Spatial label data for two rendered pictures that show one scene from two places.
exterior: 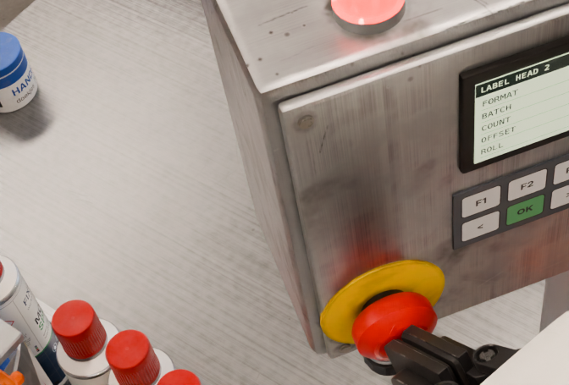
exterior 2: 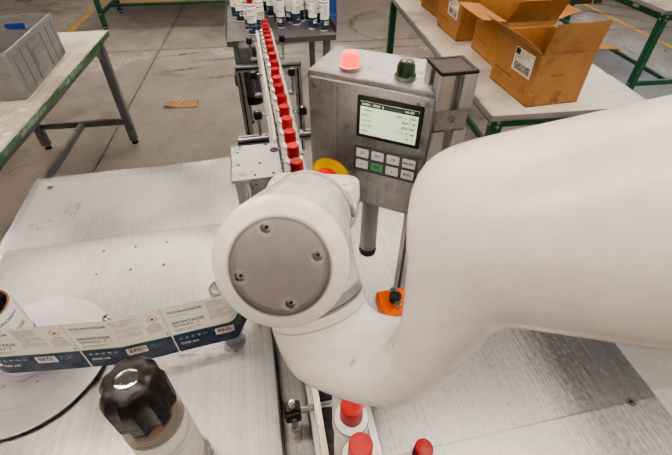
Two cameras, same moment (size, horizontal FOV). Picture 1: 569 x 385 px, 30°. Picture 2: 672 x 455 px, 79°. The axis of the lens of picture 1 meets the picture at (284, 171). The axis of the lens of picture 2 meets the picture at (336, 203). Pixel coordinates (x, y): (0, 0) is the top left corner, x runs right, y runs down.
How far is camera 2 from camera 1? 0.33 m
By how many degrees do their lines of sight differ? 25
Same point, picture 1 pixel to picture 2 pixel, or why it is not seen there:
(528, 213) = (377, 170)
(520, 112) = (374, 120)
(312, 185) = (314, 109)
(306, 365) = (368, 272)
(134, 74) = not seen: hidden behind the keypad
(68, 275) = not seen: hidden behind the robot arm
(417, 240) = (342, 156)
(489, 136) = (364, 124)
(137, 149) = not seen: hidden behind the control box
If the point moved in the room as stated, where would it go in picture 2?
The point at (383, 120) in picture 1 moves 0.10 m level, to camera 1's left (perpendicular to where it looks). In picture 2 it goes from (335, 98) to (273, 79)
